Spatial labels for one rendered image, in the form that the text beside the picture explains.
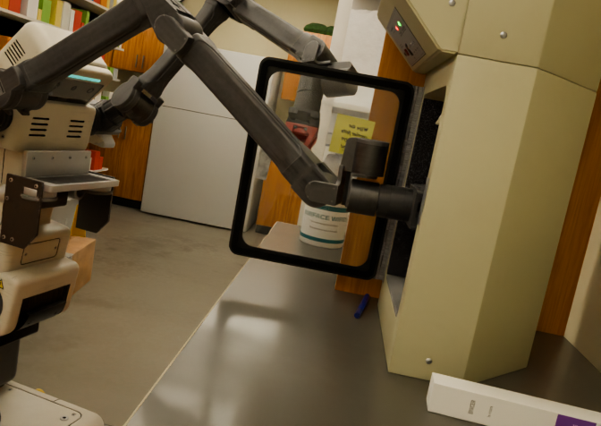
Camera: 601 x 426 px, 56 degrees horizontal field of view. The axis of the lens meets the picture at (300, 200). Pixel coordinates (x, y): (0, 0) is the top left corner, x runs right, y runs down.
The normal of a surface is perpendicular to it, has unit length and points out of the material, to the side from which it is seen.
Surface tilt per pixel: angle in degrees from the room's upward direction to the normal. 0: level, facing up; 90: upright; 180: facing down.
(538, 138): 90
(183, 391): 0
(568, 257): 90
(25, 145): 98
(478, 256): 90
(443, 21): 90
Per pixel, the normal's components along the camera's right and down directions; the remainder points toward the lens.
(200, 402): 0.18, -0.97
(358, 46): -0.64, 0.17
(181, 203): -0.08, 0.13
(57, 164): 0.94, 0.22
